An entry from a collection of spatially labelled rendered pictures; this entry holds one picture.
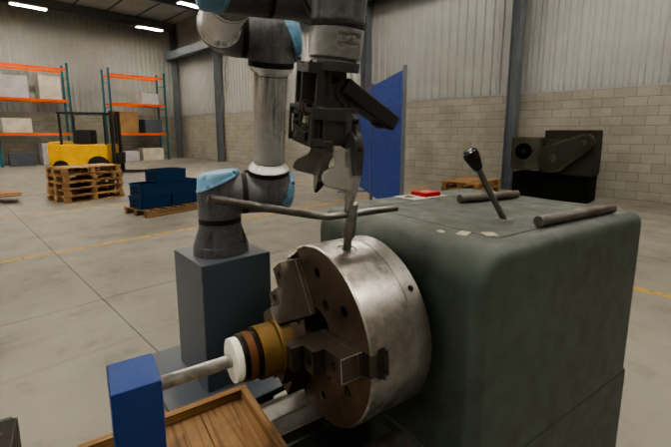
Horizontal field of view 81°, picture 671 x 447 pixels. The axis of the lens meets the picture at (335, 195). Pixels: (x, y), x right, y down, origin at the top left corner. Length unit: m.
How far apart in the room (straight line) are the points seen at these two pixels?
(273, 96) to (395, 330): 0.66
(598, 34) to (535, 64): 1.35
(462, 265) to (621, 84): 10.17
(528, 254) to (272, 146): 0.67
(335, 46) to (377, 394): 0.50
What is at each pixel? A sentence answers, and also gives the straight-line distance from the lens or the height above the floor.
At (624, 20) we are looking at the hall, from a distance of 10.96.
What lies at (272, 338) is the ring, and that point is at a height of 1.11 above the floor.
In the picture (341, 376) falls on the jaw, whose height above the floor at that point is 1.09.
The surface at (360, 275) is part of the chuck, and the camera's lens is 0.63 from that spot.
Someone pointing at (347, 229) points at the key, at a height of 1.27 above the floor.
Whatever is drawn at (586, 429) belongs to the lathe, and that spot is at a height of 0.78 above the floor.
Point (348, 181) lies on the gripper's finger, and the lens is 0.56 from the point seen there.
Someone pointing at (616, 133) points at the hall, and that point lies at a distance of 10.62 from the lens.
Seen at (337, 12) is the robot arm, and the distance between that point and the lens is 0.55.
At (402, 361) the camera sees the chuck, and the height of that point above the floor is 1.09.
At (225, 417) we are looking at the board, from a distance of 0.90.
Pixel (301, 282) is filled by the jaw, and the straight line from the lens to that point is 0.73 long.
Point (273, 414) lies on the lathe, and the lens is 0.94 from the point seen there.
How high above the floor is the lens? 1.43
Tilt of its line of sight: 9 degrees down
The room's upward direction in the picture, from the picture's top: straight up
